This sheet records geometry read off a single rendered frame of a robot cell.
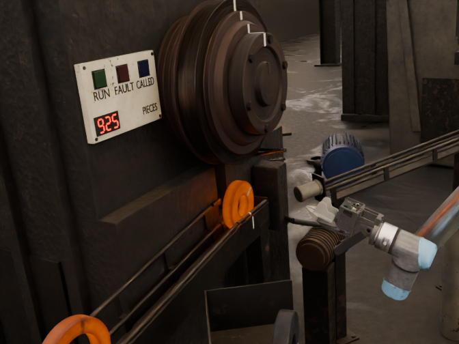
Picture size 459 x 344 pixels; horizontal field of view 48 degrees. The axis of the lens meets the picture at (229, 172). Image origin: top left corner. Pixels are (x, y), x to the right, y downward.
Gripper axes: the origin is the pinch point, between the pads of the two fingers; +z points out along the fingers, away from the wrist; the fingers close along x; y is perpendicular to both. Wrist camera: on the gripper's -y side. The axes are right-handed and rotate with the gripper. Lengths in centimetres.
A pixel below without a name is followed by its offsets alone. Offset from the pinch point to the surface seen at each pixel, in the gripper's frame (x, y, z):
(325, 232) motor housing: -31.1, -23.0, -0.4
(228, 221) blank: 7.3, -10.7, 21.0
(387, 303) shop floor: -75, -69, -28
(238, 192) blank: 2.2, -2.8, 22.0
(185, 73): 21, 34, 35
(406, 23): -272, 22, 38
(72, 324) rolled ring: 72, -5, 21
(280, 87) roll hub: -9.8, 28.7, 21.6
